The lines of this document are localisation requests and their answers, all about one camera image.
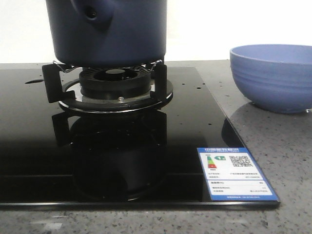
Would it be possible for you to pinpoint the light blue ribbed bowl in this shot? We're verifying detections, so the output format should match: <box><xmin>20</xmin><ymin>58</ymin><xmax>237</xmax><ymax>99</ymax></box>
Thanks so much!
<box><xmin>230</xmin><ymin>44</ymin><xmax>312</xmax><ymax>114</ymax></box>

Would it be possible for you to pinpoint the dark blue cooking pot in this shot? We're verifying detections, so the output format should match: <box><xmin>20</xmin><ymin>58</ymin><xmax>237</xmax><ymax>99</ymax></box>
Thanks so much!
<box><xmin>46</xmin><ymin>0</ymin><xmax>167</xmax><ymax>67</ymax></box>

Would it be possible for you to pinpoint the black gas burner head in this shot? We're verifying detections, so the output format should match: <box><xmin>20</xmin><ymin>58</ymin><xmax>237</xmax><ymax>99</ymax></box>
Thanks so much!
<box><xmin>79</xmin><ymin>66</ymin><xmax>151</xmax><ymax>100</ymax></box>

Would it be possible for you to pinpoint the black pan support grate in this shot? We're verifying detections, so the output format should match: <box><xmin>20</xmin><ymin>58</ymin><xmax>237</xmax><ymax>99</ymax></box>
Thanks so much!
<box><xmin>42</xmin><ymin>60</ymin><xmax>173</xmax><ymax>114</ymax></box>

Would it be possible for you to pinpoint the blue energy label sticker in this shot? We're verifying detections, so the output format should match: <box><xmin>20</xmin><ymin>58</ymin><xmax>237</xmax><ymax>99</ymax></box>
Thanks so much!
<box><xmin>197</xmin><ymin>148</ymin><xmax>279</xmax><ymax>202</ymax></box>

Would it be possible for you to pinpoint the black glass gas hob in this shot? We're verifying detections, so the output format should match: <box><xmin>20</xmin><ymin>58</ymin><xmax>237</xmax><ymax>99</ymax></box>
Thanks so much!
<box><xmin>0</xmin><ymin>67</ymin><xmax>280</xmax><ymax>210</ymax></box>

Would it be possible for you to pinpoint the silver wire trivet ring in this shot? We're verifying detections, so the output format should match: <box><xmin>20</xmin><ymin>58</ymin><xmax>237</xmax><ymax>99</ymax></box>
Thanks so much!
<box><xmin>52</xmin><ymin>59</ymin><xmax>163</xmax><ymax>74</ymax></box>

